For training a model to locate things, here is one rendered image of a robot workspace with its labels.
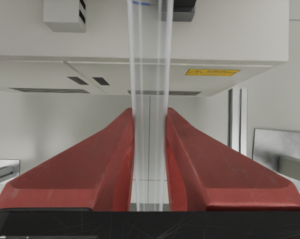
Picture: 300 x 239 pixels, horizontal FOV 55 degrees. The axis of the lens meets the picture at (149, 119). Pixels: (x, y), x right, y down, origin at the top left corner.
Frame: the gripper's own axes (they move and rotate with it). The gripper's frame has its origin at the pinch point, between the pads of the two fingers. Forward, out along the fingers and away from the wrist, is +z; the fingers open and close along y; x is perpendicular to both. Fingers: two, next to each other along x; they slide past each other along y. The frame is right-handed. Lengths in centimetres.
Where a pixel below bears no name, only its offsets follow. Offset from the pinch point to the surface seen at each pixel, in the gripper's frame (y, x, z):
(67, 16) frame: 11.2, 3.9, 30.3
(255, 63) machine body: -16.6, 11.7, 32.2
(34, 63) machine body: 19.2, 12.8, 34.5
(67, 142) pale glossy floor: 30, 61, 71
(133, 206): 1.2, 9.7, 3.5
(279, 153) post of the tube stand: -47, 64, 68
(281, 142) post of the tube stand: -48, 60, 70
